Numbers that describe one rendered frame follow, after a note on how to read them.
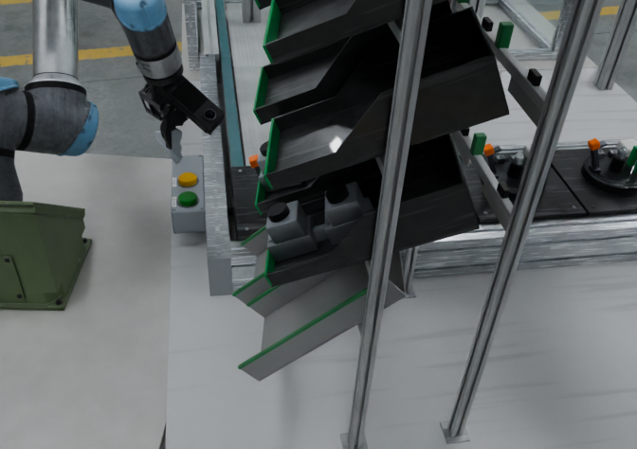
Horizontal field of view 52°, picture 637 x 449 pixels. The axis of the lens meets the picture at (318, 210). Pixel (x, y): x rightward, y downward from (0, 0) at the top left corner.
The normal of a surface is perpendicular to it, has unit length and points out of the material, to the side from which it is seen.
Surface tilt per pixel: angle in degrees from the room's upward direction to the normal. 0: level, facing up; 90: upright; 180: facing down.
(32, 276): 90
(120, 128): 0
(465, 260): 90
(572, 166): 0
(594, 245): 90
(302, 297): 45
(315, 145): 25
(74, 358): 0
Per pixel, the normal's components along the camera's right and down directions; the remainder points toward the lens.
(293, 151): -0.38, -0.73
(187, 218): 0.16, 0.62
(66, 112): 0.70, -0.14
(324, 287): -0.67, -0.59
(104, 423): 0.04, -0.78
